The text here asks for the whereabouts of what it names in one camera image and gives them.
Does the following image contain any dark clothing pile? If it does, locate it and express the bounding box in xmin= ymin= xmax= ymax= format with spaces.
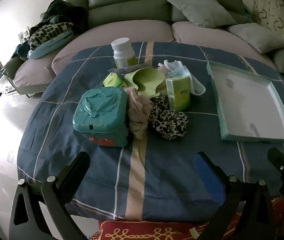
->
xmin=40 ymin=0 xmax=88 ymax=28

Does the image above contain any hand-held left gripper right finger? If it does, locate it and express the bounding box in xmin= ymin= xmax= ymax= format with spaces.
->
xmin=194 ymin=151 xmax=275 ymax=240

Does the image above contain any pink scrunchie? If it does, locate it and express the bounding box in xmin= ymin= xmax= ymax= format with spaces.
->
xmin=124 ymin=87 xmax=155 ymax=140

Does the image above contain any leopard print scrunchie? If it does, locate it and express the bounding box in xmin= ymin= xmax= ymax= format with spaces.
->
xmin=149 ymin=95 xmax=190 ymax=140

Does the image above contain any grey green sofa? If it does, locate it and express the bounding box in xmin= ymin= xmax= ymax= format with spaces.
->
xmin=3 ymin=0 xmax=284 ymax=95

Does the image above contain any red patterned cushion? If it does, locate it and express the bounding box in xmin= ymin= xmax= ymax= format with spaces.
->
xmin=90 ymin=197 xmax=284 ymax=240

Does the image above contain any light grey green pillow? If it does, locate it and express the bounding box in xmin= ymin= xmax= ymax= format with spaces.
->
xmin=167 ymin=0 xmax=237 ymax=28

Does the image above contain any grey velvet pillow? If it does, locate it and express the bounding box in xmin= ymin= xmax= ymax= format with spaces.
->
xmin=228 ymin=22 xmax=284 ymax=54

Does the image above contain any green tissue pack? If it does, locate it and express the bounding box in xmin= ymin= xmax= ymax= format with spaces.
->
xmin=103 ymin=72 xmax=123 ymax=88
xmin=166 ymin=75 xmax=191 ymax=112

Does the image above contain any teal embossed plastic box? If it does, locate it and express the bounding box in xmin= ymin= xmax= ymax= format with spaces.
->
xmin=72 ymin=87 xmax=130 ymax=147

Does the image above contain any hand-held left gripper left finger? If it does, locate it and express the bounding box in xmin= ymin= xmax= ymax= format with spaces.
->
xmin=9 ymin=151 xmax=91 ymax=240

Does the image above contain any blue face mask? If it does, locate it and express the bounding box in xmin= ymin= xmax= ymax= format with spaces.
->
xmin=163 ymin=59 xmax=190 ymax=77

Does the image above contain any mint green shallow tray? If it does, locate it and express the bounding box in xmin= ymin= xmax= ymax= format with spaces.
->
xmin=206 ymin=60 xmax=284 ymax=143

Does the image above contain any white bottle green label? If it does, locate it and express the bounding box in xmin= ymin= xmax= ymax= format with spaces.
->
xmin=111 ymin=37 xmax=136 ymax=68

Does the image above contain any black white patterned cushion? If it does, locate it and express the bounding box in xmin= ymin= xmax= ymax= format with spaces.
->
xmin=28 ymin=22 xmax=74 ymax=60

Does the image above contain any blue plaid tablecloth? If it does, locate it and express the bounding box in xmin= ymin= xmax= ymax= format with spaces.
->
xmin=17 ymin=41 xmax=284 ymax=223

